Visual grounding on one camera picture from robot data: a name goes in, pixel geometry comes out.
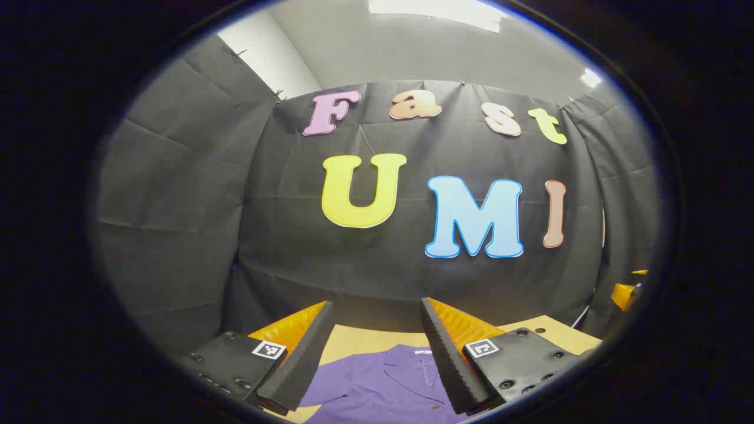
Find black backdrop cloth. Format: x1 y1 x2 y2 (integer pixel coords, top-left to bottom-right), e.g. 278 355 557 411
94 35 662 355

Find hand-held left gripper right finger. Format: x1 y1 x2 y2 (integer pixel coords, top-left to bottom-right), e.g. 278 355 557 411
419 297 583 416

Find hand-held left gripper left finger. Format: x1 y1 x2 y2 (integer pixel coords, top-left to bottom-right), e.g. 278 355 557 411
177 300 336 416

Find purple collared shirt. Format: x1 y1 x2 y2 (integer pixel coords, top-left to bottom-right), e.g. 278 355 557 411
297 343 491 424

